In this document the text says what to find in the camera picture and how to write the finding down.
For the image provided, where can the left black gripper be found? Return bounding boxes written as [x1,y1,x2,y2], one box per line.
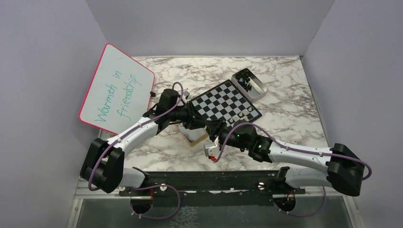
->
[168,102,206,130]

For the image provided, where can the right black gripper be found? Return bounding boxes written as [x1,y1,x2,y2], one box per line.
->
[204,120,250,151]

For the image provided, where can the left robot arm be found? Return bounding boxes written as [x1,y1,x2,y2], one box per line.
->
[80,89,207,195]

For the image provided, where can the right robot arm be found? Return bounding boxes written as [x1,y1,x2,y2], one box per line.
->
[205,120,366,197]

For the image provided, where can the black white chess board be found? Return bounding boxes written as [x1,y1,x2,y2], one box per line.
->
[190,80,262,127]

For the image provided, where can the pile of black pieces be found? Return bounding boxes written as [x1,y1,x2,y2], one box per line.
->
[234,68,256,92]

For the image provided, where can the white board pink rim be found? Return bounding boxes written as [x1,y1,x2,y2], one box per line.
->
[78,43,155,134]

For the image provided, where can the gold tin tray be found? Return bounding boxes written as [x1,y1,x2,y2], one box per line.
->
[177,124,208,147]

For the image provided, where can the silver white tin tray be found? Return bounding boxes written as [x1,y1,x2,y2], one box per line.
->
[230,68,268,103]

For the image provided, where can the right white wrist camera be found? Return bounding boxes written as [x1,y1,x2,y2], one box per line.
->
[203,142,220,162]

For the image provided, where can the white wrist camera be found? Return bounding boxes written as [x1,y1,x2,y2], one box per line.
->
[182,91,190,102]
[203,142,220,162]

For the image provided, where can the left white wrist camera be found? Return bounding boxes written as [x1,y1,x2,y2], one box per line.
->
[182,91,190,102]

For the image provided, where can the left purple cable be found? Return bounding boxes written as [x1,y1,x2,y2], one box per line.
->
[87,82,185,220]

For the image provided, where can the black metal base rail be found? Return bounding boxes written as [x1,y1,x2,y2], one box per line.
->
[74,170,355,209]

